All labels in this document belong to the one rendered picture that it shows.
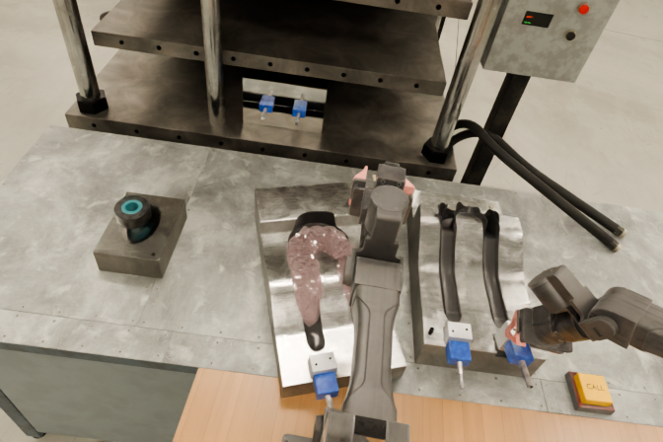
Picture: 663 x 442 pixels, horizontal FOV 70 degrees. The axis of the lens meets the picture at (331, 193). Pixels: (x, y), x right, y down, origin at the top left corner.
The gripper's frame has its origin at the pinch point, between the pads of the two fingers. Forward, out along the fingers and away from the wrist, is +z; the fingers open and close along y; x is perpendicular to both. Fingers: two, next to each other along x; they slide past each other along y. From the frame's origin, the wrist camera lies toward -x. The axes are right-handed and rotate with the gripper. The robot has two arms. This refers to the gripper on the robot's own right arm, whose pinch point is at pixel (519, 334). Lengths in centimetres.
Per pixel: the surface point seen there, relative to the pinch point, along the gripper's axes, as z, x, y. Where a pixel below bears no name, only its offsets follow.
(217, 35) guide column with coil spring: 24, -72, 82
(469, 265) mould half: 12.7, -17.0, 5.3
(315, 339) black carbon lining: 13.6, 7.4, 39.2
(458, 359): 3.4, 6.8, 11.5
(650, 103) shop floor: 157, -241, -216
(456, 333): 3.8, 1.8, 12.0
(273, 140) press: 49, -57, 59
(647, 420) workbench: 5.1, 10.5, -33.8
